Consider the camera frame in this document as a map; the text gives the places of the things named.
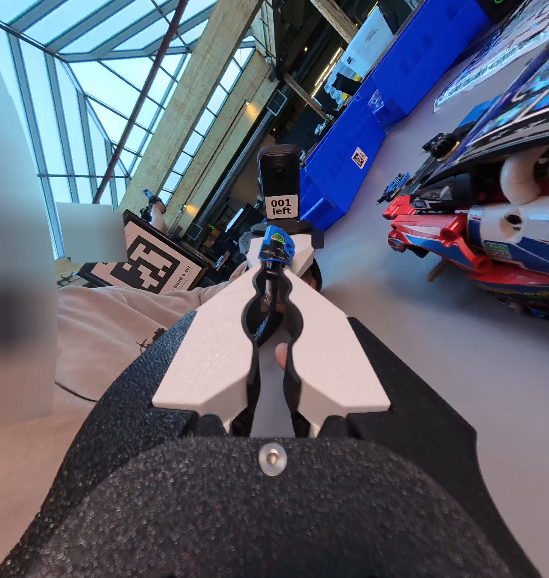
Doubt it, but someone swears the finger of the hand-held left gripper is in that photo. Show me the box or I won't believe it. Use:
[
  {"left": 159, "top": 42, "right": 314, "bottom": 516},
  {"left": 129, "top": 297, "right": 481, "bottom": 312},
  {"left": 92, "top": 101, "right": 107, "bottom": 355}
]
[
  {"left": 245, "top": 234, "right": 268, "bottom": 274},
  {"left": 288, "top": 234, "right": 317, "bottom": 277}
]

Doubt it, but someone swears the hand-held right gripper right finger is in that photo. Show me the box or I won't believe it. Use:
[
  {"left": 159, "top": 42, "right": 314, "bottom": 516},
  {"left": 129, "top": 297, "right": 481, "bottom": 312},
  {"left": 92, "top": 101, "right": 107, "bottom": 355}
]
[{"left": 281, "top": 269, "right": 392, "bottom": 438}]

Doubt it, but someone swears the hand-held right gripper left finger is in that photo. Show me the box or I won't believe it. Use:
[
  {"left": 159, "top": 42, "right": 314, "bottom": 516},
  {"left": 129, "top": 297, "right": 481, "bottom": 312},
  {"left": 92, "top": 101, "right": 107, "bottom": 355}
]
[{"left": 151, "top": 264, "right": 262, "bottom": 434}]

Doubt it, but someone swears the black curved lego panel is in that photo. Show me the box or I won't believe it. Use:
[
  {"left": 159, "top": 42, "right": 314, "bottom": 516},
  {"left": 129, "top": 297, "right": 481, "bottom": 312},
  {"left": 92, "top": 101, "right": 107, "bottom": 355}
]
[{"left": 251, "top": 225, "right": 297, "bottom": 346}]

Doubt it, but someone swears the red white lego race car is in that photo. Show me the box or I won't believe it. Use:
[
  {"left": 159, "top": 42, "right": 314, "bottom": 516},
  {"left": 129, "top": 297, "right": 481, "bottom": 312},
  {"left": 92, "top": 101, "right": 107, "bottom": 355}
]
[{"left": 383, "top": 43, "right": 549, "bottom": 325}]

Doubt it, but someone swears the blue plastic bin with tag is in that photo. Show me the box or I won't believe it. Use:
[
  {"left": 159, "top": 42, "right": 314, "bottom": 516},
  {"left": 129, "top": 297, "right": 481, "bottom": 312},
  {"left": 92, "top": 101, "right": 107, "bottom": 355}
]
[{"left": 298, "top": 106, "right": 388, "bottom": 232}]

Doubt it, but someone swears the black framed marker sign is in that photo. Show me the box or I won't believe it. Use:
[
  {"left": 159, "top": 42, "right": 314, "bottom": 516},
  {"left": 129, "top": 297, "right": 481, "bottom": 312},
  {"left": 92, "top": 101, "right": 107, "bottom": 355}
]
[{"left": 78, "top": 209, "right": 210, "bottom": 295}]

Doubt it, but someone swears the person's beige sweatshirt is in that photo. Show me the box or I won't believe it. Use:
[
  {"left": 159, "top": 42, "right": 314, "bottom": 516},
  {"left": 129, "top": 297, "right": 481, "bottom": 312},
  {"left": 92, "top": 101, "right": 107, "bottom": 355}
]
[{"left": 0, "top": 284, "right": 203, "bottom": 578}]

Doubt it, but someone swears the black angled connector piece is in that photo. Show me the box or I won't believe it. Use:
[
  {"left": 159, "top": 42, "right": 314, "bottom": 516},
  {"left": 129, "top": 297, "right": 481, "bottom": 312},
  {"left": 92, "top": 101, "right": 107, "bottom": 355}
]
[{"left": 377, "top": 173, "right": 411, "bottom": 205}]

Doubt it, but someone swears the white storage box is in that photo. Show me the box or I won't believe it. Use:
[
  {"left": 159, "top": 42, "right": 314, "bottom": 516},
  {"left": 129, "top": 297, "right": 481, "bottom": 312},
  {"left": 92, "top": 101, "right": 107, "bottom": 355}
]
[{"left": 346, "top": 5, "right": 395, "bottom": 68}]

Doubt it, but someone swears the holographic sticker sheet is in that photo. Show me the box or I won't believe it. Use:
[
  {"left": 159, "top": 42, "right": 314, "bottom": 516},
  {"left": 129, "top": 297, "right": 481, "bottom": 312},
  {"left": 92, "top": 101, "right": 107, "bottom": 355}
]
[{"left": 434, "top": 0, "right": 549, "bottom": 113}]

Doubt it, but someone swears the black device with green display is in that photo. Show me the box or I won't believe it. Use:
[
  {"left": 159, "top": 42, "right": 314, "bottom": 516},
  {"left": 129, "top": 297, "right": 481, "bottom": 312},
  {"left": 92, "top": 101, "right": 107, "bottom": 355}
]
[{"left": 475, "top": 0, "right": 528, "bottom": 23}]

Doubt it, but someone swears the thin black microphone cable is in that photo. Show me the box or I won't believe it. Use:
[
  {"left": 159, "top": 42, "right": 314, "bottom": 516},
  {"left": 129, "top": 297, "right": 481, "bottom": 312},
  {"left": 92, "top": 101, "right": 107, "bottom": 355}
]
[{"left": 53, "top": 381, "right": 100, "bottom": 404}]

